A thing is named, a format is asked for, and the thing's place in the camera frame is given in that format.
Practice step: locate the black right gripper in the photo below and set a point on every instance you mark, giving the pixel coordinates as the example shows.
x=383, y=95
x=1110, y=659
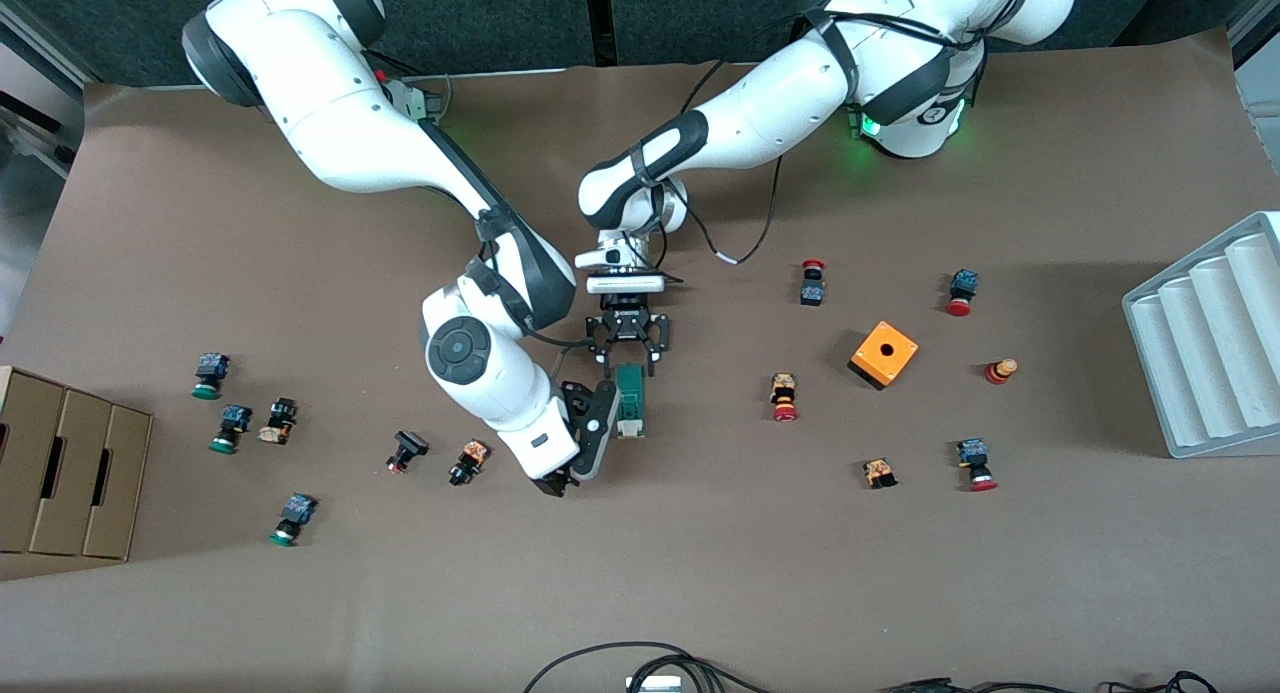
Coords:
x=553, y=486

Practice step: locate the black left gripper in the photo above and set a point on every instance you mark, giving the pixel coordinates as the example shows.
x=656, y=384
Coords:
x=626, y=324

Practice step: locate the green terminal block module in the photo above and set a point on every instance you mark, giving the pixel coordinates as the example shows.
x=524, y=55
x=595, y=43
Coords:
x=632, y=405

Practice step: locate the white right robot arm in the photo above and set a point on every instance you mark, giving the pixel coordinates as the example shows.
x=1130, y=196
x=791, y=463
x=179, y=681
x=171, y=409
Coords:
x=350, y=123

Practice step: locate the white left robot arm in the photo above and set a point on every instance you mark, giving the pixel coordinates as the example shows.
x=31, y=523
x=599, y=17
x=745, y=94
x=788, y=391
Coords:
x=780, y=103

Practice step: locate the brown paper table cover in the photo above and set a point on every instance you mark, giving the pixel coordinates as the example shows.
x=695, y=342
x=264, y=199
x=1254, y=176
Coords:
x=640, y=553

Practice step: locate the black square button red base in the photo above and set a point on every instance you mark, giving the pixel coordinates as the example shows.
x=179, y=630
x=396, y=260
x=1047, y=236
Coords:
x=407, y=450

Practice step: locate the red mushroom button orange block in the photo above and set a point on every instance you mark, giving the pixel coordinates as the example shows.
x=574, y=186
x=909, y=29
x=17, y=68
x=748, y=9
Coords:
x=784, y=397

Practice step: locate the red push button black block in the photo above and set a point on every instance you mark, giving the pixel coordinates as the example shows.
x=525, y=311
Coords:
x=812, y=285

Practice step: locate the silver white connector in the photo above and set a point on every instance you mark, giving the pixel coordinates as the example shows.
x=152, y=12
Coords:
x=655, y=684

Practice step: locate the green push button blue block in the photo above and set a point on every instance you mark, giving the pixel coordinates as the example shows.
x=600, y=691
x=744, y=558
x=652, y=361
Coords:
x=293, y=518
x=231, y=428
x=210, y=373

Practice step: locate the orange contact block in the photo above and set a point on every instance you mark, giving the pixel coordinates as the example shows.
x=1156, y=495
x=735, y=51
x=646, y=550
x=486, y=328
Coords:
x=880, y=473

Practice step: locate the red push button blue block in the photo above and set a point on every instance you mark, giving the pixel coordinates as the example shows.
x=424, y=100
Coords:
x=962, y=291
x=975, y=463

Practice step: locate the red yellow button head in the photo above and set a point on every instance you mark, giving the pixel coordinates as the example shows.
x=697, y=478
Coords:
x=1000, y=371

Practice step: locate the brown cardboard divider box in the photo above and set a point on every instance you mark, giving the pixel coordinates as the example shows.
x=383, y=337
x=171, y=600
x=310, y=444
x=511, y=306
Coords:
x=70, y=473

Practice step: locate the grey ribbed plastic tray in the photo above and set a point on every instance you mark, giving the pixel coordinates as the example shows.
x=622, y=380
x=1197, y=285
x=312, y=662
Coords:
x=1200, y=353

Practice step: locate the orange button enclosure box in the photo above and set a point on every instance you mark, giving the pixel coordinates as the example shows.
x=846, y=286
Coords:
x=884, y=353

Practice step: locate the aluminium frame rail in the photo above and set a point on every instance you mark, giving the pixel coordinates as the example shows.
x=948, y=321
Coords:
x=1262, y=83
x=30, y=148

